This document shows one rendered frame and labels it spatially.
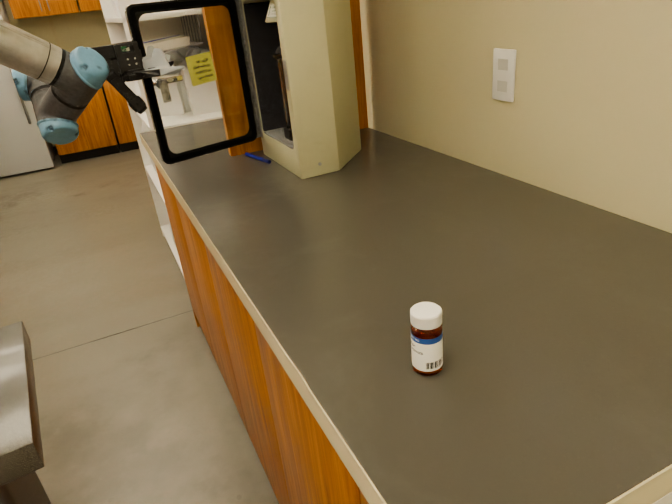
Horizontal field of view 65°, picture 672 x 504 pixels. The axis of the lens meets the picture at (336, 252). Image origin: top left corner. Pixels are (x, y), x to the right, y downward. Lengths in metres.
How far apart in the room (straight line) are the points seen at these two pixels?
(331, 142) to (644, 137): 0.71
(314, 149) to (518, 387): 0.90
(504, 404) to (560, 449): 0.08
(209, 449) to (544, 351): 1.46
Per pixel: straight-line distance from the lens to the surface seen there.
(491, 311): 0.78
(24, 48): 1.18
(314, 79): 1.35
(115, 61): 1.37
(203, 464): 1.94
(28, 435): 0.74
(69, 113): 1.26
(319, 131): 1.37
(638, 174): 1.13
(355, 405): 0.63
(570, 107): 1.20
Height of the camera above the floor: 1.37
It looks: 26 degrees down
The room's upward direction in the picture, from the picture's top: 6 degrees counter-clockwise
